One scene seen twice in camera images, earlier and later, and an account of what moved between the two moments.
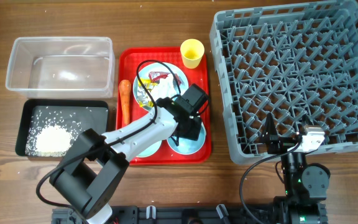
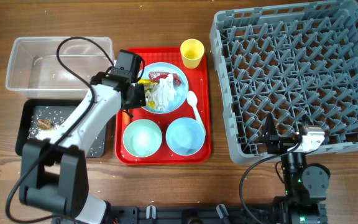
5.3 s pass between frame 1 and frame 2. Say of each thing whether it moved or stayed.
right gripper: stayed
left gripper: moved
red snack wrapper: stayed
